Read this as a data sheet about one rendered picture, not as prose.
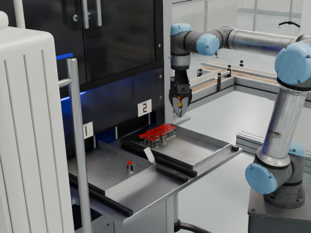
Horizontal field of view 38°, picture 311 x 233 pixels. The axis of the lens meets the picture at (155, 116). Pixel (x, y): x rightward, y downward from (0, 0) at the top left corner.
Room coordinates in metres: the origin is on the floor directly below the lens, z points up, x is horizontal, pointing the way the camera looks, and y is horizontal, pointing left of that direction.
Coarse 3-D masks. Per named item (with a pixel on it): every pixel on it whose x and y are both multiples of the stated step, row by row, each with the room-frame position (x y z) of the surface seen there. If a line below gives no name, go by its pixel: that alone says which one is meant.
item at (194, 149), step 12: (180, 132) 1.89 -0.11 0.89; (192, 132) 1.84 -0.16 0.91; (132, 144) 1.74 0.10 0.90; (168, 144) 1.78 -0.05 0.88; (180, 144) 1.77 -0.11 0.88; (192, 144) 1.77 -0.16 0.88; (204, 144) 1.77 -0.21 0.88; (216, 144) 1.75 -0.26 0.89; (228, 144) 1.71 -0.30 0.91; (168, 156) 1.60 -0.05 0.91; (180, 156) 1.66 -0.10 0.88; (192, 156) 1.66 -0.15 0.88; (204, 156) 1.65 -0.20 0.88; (216, 156) 1.63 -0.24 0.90; (192, 168) 1.52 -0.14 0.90
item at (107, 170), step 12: (108, 144) 1.72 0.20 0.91; (96, 156) 1.68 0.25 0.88; (108, 156) 1.67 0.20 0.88; (120, 156) 1.67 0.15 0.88; (132, 156) 1.62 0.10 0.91; (72, 168) 1.58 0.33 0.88; (96, 168) 1.57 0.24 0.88; (108, 168) 1.57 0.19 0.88; (120, 168) 1.57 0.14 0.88; (144, 168) 1.56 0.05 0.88; (96, 180) 1.48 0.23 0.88; (108, 180) 1.48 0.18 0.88; (120, 180) 1.47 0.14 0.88; (132, 180) 1.44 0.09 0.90; (108, 192) 1.36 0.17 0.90
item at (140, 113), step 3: (150, 99) 1.89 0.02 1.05; (144, 102) 1.87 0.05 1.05; (147, 102) 1.88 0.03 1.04; (150, 102) 1.89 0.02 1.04; (138, 105) 1.84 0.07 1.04; (141, 105) 1.85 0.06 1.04; (144, 105) 1.87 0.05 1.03; (147, 105) 1.88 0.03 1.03; (150, 105) 1.89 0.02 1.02; (138, 108) 1.84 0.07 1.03; (141, 108) 1.85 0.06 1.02; (147, 108) 1.88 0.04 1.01; (150, 108) 1.89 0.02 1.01; (138, 111) 1.84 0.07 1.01; (141, 111) 1.85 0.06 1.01; (147, 111) 1.88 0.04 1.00; (150, 111) 1.89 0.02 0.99; (138, 114) 1.84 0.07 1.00; (141, 114) 1.85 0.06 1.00; (144, 114) 1.86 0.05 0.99
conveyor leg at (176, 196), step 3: (174, 195) 2.24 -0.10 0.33; (177, 195) 2.25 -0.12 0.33; (174, 198) 2.24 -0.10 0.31; (177, 198) 2.25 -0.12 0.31; (174, 201) 2.24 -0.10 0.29; (177, 201) 2.25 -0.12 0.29; (174, 204) 2.24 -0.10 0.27; (177, 204) 2.25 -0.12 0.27; (174, 207) 2.24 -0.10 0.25; (177, 207) 2.25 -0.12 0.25; (174, 210) 2.24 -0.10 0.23; (177, 210) 2.25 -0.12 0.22; (174, 213) 2.24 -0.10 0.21; (177, 213) 2.25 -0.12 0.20; (174, 216) 2.24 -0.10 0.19; (177, 216) 2.25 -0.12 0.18; (174, 219) 2.24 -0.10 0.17; (177, 219) 2.25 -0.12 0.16; (174, 222) 2.24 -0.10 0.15; (177, 222) 2.25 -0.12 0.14
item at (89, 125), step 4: (84, 124) 1.62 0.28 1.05; (88, 124) 1.64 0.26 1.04; (92, 124) 1.65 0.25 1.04; (84, 128) 1.62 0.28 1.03; (88, 128) 1.63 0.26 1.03; (92, 128) 1.65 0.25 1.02; (84, 132) 1.62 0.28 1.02; (88, 132) 1.63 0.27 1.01; (92, 132) 1.65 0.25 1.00; (84, 136) 1.62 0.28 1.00; (88, 136) 1.63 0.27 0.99
